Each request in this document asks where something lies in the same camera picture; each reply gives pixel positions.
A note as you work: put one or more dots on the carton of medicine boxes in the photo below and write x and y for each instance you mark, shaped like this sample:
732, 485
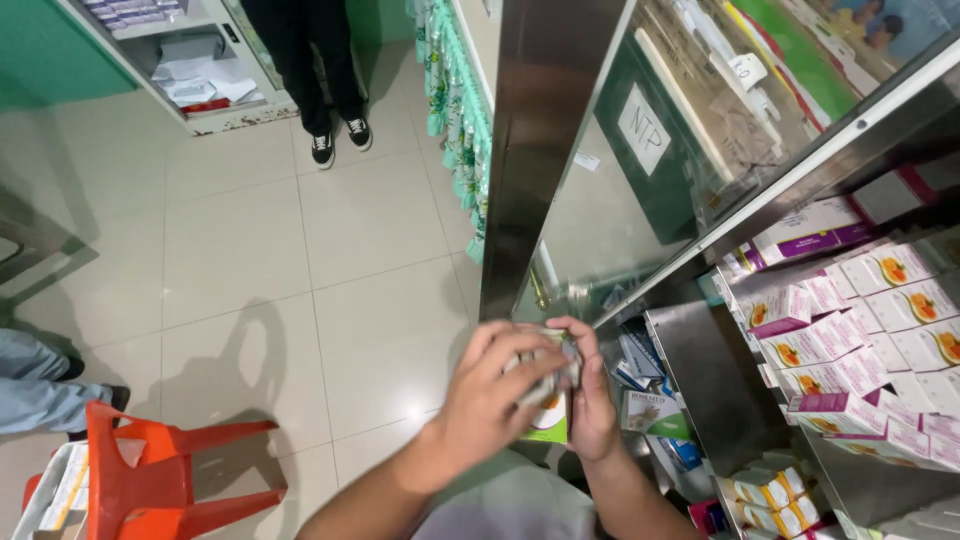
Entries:
64, 480

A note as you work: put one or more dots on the green white medicine box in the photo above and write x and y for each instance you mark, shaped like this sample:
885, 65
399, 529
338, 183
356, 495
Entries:
551, 426

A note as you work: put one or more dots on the person's grey shirt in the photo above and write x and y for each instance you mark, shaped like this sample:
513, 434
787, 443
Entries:
510, 502

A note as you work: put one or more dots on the person's right hand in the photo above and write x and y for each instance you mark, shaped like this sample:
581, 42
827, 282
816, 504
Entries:
594, 409

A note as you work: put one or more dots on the silver blister strip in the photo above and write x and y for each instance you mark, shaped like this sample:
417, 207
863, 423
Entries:
564, 367

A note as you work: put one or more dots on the green white glove box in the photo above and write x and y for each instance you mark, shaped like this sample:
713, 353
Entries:
654, 416

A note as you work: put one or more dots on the row of purple white boxes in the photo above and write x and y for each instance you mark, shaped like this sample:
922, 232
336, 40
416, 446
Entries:
810, 236

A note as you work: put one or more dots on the white paper label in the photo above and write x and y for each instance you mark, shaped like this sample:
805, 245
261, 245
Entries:
643, 129

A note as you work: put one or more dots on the white metal cabinet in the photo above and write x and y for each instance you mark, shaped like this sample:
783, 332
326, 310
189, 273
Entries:
195, 45

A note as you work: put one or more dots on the pile of pink white boxes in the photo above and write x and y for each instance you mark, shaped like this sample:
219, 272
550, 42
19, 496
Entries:
862, 352

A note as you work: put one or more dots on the person's left fingers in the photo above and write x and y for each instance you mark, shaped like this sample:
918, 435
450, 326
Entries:
525, 352

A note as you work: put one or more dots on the yellow green medicine boxes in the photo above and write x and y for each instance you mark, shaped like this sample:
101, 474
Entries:
776, 499

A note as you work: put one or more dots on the blue white packets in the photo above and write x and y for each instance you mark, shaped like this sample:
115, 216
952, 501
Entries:
637, 356

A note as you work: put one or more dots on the orange plastic stool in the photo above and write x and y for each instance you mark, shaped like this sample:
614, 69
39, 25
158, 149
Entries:
142, 472

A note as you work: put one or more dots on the green floral curtain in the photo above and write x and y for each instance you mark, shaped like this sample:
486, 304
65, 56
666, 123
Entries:
457, 105

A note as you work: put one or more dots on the heap of white papers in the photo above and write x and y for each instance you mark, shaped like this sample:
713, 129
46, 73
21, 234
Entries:
202, 82

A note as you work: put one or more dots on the person's right fingers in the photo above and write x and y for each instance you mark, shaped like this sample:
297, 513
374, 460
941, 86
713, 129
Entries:
586, 346

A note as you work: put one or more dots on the person's left hand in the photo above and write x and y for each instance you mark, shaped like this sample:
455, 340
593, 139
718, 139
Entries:
480, 405

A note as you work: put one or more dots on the small white paper tag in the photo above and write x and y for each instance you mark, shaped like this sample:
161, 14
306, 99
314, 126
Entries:
748, 71

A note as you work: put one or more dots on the steel cabinet with glass door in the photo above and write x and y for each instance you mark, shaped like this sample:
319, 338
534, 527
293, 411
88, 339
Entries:
570, 150

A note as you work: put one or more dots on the pink small box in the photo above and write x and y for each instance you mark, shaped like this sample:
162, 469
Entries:
709, 517

